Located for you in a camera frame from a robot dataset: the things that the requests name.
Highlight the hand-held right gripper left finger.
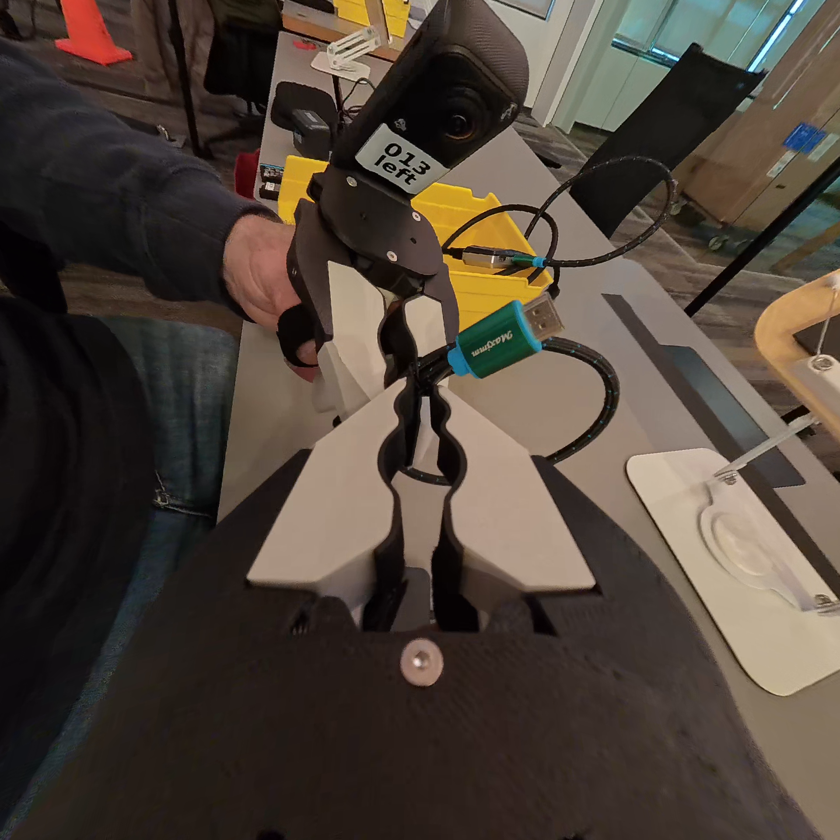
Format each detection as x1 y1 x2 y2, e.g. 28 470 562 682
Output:
245 388 413 602

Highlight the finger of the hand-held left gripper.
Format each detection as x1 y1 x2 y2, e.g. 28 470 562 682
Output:
378 297 463 437
313 267 395 421

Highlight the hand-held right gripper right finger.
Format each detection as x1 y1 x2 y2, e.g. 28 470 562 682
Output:
431 392 597 607

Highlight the black braided hdmi cable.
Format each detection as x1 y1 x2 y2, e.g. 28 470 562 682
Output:
440 155 681 277
392 297 622 489

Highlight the yellow plastic bin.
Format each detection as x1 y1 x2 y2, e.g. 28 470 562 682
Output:
276 155 559 332

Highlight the person's left forearm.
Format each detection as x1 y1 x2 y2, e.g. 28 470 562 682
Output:
0 37 296 329

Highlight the person's left hand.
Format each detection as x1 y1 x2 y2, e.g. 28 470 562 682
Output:
221 208 322 384

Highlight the black desktop device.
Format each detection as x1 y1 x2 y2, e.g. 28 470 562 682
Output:
269 82 345 161

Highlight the white stand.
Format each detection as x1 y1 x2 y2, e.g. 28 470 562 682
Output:
309 33 375 80

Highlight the person's black top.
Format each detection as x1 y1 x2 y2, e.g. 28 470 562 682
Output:
0 296 165 788

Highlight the wooden rimmed black panel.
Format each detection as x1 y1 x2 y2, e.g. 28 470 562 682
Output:
755 269 840 437

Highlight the orange traffic cone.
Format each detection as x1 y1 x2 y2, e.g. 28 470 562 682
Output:
53 0 135 67

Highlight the cart with cardboard boxes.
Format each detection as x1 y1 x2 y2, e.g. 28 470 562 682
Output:
676 73 840 253

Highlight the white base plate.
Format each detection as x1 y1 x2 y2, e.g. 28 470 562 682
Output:
628 447 840 697

